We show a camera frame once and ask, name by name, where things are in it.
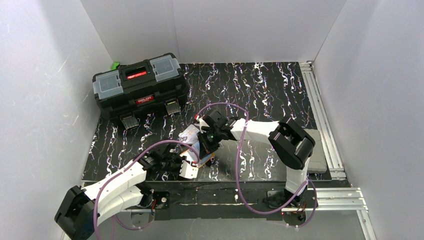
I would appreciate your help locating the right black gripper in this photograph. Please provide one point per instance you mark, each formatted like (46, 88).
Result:
(205, 145)

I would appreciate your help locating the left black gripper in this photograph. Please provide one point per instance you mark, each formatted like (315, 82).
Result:
(175, 160)

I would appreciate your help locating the stack of white cards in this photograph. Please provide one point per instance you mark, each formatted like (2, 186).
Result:
(189, 135)

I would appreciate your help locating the orange card holder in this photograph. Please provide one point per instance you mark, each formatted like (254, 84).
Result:
(198, 157)

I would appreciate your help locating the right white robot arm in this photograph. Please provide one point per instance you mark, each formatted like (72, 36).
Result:
(292, 144)

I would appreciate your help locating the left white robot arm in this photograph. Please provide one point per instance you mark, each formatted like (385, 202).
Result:
(84, 208)

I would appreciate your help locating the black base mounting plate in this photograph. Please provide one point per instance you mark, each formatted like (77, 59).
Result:
(222, 200)

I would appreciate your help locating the black toolbox with grey lids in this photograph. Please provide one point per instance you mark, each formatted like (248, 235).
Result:
(129, 92)

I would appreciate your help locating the green object behind toolbox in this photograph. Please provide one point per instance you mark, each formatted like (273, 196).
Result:
(115, 65)

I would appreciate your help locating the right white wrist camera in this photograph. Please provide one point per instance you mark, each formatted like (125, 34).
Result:
(200, 123)

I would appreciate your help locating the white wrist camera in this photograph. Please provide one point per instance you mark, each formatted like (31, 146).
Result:
(200, 123)
(188, 171)

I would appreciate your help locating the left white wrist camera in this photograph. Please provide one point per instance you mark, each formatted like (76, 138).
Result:
(188, 171)

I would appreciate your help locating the aluminium frame rail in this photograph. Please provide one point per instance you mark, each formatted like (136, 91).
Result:
(336, 198)

